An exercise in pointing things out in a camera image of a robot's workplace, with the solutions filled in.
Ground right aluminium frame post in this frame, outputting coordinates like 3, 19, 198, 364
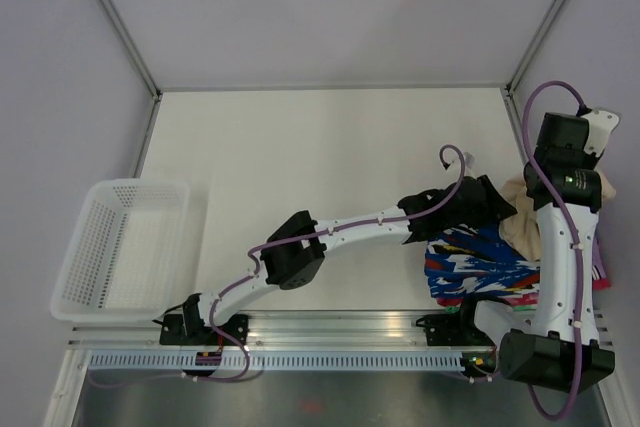
505, 0, 569, 97

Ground blue patterned folded trousers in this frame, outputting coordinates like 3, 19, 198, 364
424, 224, 540, 306

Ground white perforated plastic basket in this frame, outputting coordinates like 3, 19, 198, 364
50, 178, 191, 324

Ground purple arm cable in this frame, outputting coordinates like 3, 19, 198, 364
85, 145, 466, 390
464, 80, 587, 421

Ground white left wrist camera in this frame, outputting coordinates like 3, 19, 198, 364
464, 152, 475, 169

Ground white slotted cable duct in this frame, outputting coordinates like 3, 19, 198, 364
89, 349, 463, 372

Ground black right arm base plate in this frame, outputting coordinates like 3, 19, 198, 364
416, 313, 494, 347

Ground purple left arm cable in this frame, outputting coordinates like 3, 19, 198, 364
85, 145, 466, 390

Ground beige trousers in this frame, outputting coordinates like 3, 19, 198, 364
497, 169, 619, 263

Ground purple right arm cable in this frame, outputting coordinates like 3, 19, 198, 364
464, 80, 587, 421

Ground aluminium frame post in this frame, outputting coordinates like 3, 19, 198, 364
505, 0, 569, 97
95, 0, 161, 101

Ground aluminium mounting rail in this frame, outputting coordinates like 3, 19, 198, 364
67, 310, 614, 351

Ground folded clothes stack underneath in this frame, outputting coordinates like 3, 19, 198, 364
434, 226, 612, 316

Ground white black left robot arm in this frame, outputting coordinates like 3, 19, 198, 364
182, 175, 516, 344

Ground left aluminium frame post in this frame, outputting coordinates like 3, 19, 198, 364
95, 0, 161, 101

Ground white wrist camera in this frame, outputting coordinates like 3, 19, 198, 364
464, 152, 475, 169
582, 109, 621, 158

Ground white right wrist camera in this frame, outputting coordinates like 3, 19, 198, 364
582, 109, 621, 158

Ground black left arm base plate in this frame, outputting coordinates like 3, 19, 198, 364
159, 314, 249, 346

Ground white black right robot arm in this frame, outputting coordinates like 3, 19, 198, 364
455, 110, 620, 393

